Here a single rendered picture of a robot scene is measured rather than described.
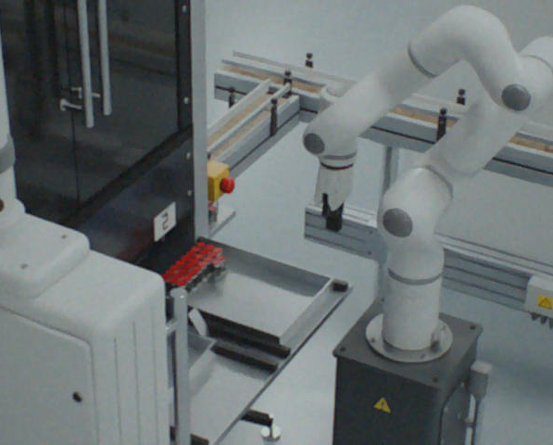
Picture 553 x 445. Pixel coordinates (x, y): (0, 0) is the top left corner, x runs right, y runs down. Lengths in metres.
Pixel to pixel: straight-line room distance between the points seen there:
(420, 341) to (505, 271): 0.98
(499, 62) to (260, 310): 0.87
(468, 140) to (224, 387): 0.72
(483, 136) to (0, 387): 1.09
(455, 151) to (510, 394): 1.72
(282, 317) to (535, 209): 1.61
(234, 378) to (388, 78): 0.70
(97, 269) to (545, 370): 2.61
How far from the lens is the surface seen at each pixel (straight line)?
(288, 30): 6.56
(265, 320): 2.98
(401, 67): 2.62
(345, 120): 2.65
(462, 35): 2.54
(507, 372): 4.34
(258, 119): 3.69
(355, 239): 4.00
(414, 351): 2.93
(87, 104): 2.57
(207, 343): 2.87
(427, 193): 2.70
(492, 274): 3.86
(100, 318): 1.86
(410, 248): 2.74
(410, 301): 2.85
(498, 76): 2.48
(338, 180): 2.81
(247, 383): 2.80
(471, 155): 2.63
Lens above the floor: 2.63
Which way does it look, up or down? 32 degrees down
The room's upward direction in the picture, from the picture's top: 1 degrees clockwise
